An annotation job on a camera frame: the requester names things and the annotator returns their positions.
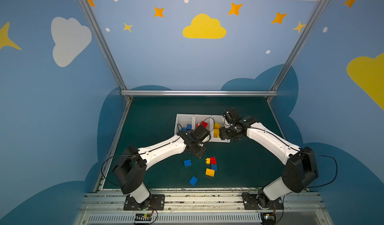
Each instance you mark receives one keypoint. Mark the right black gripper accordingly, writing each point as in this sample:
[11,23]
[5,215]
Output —
[225,132]

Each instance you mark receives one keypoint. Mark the yellow lego brick bottom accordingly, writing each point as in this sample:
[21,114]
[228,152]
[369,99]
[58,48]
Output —
[210,172]

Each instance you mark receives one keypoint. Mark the blue lego brick bottom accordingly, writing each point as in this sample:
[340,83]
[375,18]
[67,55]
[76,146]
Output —
[193,181]

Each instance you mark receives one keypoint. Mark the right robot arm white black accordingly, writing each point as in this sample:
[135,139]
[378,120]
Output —
[300,163]

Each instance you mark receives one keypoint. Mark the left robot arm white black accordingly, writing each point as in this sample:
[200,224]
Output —
[131,167]

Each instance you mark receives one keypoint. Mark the right white plastic bin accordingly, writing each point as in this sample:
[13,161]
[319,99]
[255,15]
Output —
[220,120]

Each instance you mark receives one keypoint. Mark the white plastic bin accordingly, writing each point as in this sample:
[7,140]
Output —
[182,120]
[220,120]
[208,119]

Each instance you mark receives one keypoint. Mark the middle white plastic bin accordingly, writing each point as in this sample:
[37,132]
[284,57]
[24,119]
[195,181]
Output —
[208,119]

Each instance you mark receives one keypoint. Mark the left white plastic bin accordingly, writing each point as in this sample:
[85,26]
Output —
[182,120]

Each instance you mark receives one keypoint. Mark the left circuit board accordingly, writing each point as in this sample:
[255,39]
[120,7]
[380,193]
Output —
[142,218]

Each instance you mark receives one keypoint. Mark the circuit board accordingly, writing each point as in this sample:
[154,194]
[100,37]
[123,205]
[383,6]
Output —
[268,219]
[142,218]

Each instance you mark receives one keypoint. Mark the right circuit board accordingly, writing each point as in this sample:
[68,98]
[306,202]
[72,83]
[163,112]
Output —
[268,219]

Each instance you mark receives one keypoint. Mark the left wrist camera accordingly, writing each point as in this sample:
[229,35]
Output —
[203,134]

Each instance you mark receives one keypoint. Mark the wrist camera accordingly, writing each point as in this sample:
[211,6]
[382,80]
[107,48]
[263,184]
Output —
[232,116]
[203,134]

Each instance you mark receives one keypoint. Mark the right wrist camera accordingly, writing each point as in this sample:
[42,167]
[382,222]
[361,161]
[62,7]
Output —
[232,116]

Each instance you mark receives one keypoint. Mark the aluminium frame right post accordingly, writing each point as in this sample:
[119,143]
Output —
[304,35]

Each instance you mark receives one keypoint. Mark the aluminium frame post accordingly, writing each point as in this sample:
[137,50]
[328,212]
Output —
[88,11]
[304,35]

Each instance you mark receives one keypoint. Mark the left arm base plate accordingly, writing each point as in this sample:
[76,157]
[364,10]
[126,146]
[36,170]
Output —
[153,202]

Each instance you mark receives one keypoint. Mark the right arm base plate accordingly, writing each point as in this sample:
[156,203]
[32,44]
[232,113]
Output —
[260,202]

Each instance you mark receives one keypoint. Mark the aluminium frame back bar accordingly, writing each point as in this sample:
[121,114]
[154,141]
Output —
[158,93]

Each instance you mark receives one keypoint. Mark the aluminium mounting rail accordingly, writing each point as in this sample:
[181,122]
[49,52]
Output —
[202,206]

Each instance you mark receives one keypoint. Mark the aluminium frame left post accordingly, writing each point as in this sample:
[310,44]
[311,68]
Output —
[88,11]

